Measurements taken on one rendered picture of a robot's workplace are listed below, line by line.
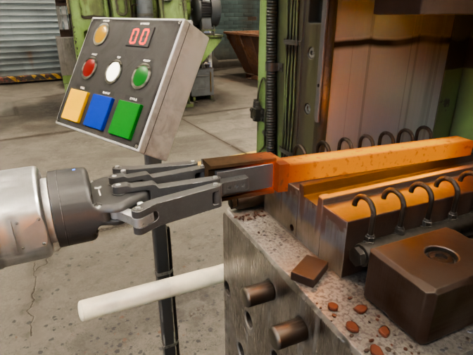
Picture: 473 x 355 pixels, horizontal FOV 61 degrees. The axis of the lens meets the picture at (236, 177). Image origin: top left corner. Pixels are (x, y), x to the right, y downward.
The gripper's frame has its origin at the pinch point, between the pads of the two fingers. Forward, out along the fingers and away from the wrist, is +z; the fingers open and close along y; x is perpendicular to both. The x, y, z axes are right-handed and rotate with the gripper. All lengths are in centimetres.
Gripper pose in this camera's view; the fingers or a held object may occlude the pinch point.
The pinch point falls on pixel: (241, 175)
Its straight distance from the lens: 46.5
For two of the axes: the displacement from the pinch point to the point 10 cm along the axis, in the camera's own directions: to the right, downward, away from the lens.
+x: -0.1, -9.2, -3.9
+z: 9.1, -1.6, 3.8
